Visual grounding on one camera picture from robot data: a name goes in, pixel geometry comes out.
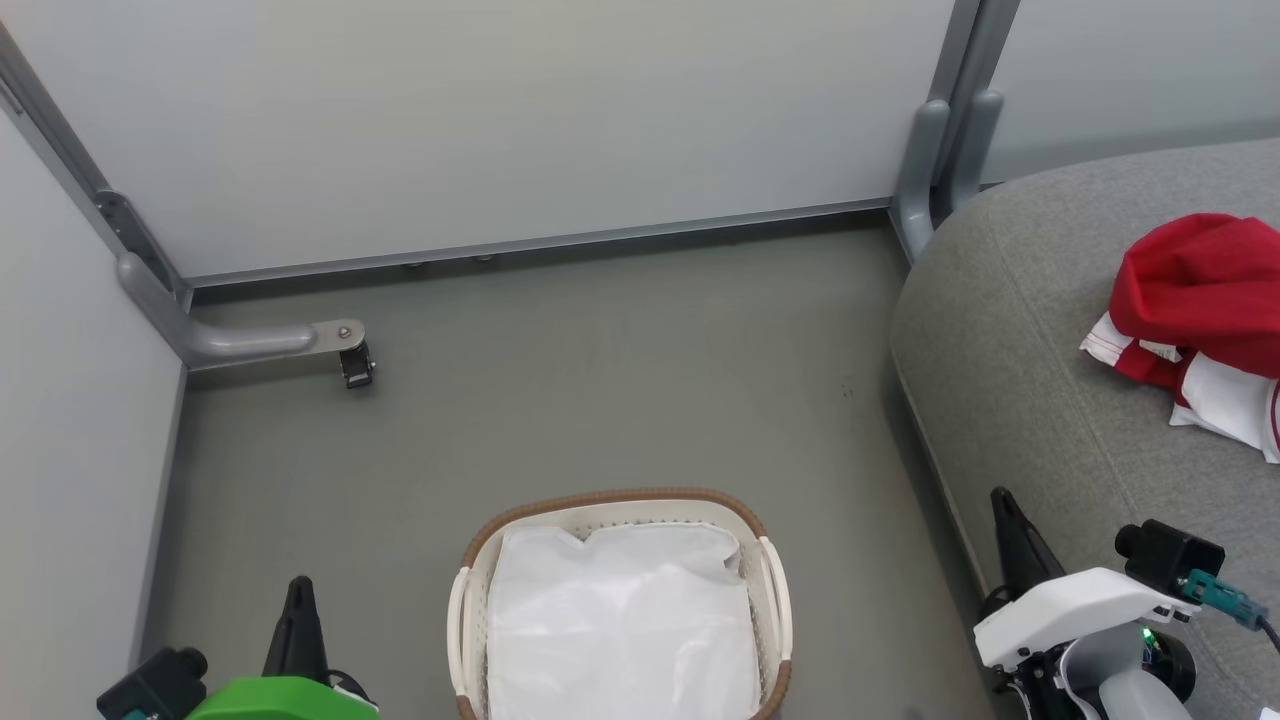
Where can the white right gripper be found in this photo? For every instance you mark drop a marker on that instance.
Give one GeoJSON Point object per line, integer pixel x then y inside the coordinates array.
{"type": "Point", "coordinates": [1070, 605]}

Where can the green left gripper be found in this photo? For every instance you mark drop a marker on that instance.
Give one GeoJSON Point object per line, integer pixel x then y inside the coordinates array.
{"type": "Point", "coordinates": [280, 700]}

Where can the red and white garment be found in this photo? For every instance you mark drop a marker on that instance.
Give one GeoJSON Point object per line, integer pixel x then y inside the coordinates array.
{"type": "Point", "coordinates": [1200, 290]}

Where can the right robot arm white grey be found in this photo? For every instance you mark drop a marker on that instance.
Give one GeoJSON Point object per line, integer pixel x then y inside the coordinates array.
{"type": "Point", "coordinates": [1110, 685]}

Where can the grey fabric sofa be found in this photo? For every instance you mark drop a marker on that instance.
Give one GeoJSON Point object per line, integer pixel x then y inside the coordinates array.
{"type": "Point", "coordinates": [1040, 380]}

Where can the white laundry basket brown rim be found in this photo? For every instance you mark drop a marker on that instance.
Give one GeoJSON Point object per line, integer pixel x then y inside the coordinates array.
{"type": "Point", "coordinates": [478, 600]}

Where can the small black caster wheel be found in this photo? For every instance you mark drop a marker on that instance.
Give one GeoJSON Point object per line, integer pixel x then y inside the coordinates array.
{"type": "Point", "coordinates": [357, 368]}

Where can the grey partition foot with caster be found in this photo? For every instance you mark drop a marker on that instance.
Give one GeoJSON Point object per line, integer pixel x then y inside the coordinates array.
{"type": "Point", "coordinates": [235, 342]}

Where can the white liner cloth in basket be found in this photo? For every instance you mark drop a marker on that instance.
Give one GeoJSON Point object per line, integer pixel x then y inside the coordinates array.
{"type": "Point", "coordinates": [620, 620]}

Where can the grey double partition foot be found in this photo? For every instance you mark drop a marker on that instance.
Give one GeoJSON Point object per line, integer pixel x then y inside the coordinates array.
{"type": "Point", "coordinates": [925, 170]}

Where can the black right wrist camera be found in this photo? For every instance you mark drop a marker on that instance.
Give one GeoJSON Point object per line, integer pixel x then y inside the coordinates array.
{"type": "Point", "coordinates": [1170, 555]}

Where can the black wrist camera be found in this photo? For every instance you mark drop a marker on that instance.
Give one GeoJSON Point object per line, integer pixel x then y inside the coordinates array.
{"type": "Point", "coordinates": [155, 685]}
{"type": "Point", "coordinates": [1170, 555]}

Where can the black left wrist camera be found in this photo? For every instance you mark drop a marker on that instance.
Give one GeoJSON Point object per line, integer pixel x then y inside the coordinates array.
{"type": "Point", "coordinates": [155, 685]}

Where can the grey partition base rail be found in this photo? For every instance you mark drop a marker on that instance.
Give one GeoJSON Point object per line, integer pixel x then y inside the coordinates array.
{"type": "Point", "coordinates": [540, 243]}

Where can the grey upright partition post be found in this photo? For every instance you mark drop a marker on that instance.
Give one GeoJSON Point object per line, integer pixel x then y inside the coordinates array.
{"type": "Point", "coordinates": [975, 60]}

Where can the grey partition corner post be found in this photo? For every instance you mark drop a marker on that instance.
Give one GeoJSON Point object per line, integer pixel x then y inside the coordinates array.
{"type": "Point", "coordinates": [90, 180]}

